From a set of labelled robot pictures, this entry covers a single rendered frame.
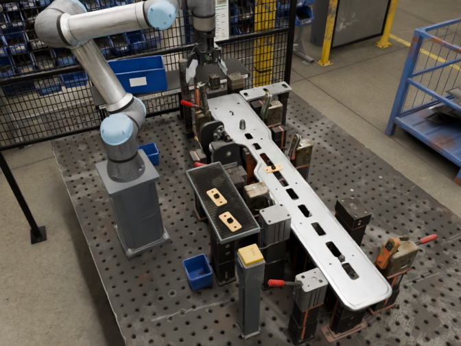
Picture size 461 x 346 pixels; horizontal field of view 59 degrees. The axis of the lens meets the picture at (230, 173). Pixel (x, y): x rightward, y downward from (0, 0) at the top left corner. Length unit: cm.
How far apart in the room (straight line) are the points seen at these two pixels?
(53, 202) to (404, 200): 242
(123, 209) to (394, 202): 131
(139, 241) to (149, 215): 15
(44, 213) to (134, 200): 166
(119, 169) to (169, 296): 56
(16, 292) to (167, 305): 137
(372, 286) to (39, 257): 219
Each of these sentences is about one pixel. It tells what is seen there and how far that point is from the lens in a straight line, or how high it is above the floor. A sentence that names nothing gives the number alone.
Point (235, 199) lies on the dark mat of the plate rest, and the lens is 144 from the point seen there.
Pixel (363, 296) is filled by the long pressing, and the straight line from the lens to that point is 145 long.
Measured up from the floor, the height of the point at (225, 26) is 124.
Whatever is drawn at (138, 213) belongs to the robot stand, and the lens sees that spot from 176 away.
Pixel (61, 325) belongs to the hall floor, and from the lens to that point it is 267.
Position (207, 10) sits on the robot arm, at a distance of 140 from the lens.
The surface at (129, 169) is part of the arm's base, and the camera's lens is 163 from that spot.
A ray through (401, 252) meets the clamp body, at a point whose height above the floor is 106.
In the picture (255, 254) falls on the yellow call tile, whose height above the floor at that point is 116.
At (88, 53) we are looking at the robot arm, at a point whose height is 155.
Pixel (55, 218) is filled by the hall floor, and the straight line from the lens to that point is 323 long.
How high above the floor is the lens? 218
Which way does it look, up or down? 41 degrees down
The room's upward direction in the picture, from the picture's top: 1 degrees counter-clockwise
